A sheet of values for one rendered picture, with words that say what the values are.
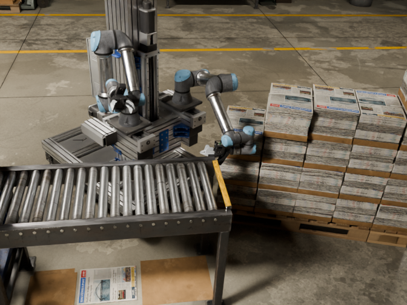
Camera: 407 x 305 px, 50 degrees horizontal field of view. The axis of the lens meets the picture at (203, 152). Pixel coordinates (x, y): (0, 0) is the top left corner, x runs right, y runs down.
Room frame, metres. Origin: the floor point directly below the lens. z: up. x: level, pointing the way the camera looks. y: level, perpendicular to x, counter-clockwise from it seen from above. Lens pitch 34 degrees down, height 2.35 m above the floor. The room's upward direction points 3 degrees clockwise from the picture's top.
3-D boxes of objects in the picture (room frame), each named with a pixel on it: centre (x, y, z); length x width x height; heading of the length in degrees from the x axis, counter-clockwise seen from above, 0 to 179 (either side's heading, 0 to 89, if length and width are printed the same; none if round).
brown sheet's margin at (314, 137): (2.66, -0.85, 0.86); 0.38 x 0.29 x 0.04; 171
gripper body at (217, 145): (2.38, -0.13, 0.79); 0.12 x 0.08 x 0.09; 101
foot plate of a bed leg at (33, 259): (2.02, 1.16, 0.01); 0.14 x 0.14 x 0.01; 11
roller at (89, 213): (1.87, 0.61, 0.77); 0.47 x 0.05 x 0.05; 11
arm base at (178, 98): (2.98, 0.19, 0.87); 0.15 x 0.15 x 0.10
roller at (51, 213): (1.84, 0.80, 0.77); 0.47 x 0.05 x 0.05; 11
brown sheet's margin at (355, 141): (2.62, -1.14, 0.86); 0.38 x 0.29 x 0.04; 172
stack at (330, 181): (2.67, -0.71, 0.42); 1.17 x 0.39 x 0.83; 83
